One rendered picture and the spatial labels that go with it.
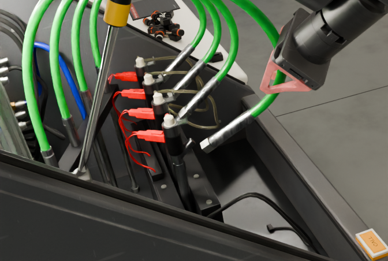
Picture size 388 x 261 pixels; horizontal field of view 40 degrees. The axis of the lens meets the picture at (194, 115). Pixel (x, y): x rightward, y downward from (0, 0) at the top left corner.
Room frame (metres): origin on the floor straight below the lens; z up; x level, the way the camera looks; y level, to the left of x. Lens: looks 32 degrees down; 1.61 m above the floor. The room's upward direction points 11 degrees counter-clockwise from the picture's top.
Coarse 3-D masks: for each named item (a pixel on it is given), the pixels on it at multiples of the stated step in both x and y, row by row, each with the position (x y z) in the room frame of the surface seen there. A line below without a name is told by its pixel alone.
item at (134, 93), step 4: (124, 92) 0.92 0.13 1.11; (128, 92) 0.91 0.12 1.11; (132, 92) 0.91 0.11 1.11; (136, 92) 0.90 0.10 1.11; (140, 92) 0.90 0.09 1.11; (128, 96) 0.91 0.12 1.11; (132, 96) 0.90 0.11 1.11; (136, 96) 0.90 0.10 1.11; (140, 96) 0.90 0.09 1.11; (144, 96) 0.89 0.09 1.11
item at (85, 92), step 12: (84, 0) 0.87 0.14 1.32; (204, 0) 0.91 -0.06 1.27; (216, 12) 0.92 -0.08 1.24; (72, 24) 0.87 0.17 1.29; (216, 24) 0.91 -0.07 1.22; (72, 36) 0.87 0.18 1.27; (216, 36) 0.91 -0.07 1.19; (72, 48) 0.87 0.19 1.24; (216, 48) 0.91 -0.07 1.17; (204, 60) 0.91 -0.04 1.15; (192, 72) 0.90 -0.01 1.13; (84, 84) 0.87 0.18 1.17; (180, 84) 0.90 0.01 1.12; (84, 96) 0.86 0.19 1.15
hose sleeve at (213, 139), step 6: (246, 114) 0.63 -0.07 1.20; (234, 120) 0.64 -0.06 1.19; (240, 120) 0.63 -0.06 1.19; (246, 120) 0.62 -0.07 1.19; (252, 120) 0.62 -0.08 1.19; (228, 126) 0.63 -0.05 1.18; (234, 126) 0.63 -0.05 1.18; (240, 126) 0.63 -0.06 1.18; (216, 132) 0.64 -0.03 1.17; (222, 132) 0.64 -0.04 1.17; (228, 132) 0.63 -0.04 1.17; (234, 132) 0.63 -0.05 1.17; (210, 138) 0.64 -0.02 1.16; (216, 138) 0.64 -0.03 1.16; (222, 138) 0.63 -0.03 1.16; (228, 138) 0.63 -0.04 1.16; (216, 144) 0.64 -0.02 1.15
